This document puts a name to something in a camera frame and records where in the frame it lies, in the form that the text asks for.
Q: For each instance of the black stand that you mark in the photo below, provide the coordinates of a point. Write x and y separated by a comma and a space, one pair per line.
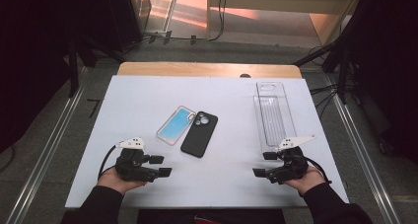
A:
341, 72
74, 69

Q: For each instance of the person's right hand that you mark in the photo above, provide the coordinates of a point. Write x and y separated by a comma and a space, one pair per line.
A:
309, 181

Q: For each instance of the black curtain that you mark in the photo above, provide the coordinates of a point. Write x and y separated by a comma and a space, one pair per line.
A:
33, 53
387, 69

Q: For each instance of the metal floor rail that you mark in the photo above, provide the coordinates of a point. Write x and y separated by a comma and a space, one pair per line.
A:
49, 148
361, 151

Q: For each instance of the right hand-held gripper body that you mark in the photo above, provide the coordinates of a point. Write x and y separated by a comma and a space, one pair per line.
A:
292, 164

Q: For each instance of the clear blue phone case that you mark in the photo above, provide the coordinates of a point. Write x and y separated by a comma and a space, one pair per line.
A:
175, 125

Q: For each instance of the black phone case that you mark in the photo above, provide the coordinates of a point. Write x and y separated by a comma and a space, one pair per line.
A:
198, 136

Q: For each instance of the wooden table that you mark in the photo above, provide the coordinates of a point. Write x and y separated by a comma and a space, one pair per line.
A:
197, 69

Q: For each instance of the beige cabinet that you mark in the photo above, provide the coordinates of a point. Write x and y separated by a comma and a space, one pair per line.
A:
279, 0

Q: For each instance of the clear plastic tray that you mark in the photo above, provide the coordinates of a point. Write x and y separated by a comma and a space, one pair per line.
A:
274, 115

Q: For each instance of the person's left hand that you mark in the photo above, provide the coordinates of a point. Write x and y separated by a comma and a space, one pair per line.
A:
115, 183

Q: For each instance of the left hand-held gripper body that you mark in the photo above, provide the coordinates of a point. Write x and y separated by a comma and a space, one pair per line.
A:
131, 164

